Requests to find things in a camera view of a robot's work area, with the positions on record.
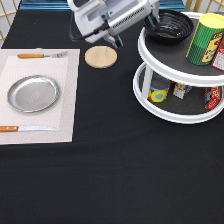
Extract red raisins box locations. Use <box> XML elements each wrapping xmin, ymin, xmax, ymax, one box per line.
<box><xmin>211</xmin><ymin>37</ymin><xmax>224</xmax><ymax>71</ymax></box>

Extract blue yellow can lower tier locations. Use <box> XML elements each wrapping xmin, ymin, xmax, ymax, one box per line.
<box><xmin>148</xmin><ymin>75</ymin><xmax>170</xmax><ymax>103</ymax></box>

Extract silver metal plate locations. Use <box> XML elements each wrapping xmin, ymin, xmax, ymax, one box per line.
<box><xmin>7</xmin><ymin>75</ymin><xmax>60</xmax><ymax>113</ymax></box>

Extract wooden-handled knife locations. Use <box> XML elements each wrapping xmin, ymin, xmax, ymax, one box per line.
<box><xmin>0</xmin><ymin>126</ymin><xmax>57</xmax><ymax>132</ymax></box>

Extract red box lower tier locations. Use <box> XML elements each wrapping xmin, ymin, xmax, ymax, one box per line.
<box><xmin>204</xmin><ymin>87</ymin><xmax>221</xmax><ymax>110</ymax></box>

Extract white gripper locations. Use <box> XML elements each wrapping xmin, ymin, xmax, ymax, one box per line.
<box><xmin>67</xmin><ymin>0</ymin><xmax>160</xmax><ymax>48</ymax></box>

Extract beige woven placemat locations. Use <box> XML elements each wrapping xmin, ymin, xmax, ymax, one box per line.
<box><xmin>0</xmin><ymin>49</ymin><xmax>80</xmax><ymax>145</ymax></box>

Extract black bowl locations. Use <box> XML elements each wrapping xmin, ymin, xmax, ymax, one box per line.
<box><xmin>144</xmin><ymin>9</ymin><xmax>194</xmax><ymax>45</ymax></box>

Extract white two-tier lazy Susan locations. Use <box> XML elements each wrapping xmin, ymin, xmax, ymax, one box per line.
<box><xmin>132</xmin><ymin>11</ymin><xmax>224</xmax><ymax>125</ymax></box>

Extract wooden-handled fork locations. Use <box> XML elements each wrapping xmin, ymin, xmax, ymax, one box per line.
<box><xmin>17</xmin><ymin>52</ymin><xmax>68</xmax><ymax>59</ymax></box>

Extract yellow-lidded green canister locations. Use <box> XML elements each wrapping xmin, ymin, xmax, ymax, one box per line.
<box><xmin>186</xmin><ymin>13</ymin><xmax>224</xmax><ymax>65</ymax></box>

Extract small yellow box lower tier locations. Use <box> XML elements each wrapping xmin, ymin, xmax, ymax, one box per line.
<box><xmin>173</xmin><ymin>83</ymin><xmax>192</xmax><ymax>99</ymax></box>

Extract round wooden coaster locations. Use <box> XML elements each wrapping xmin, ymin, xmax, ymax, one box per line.
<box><xmin>85</xmin><ymin>46</ymin><xmax>117</xmax><ymax>68</ymax></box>

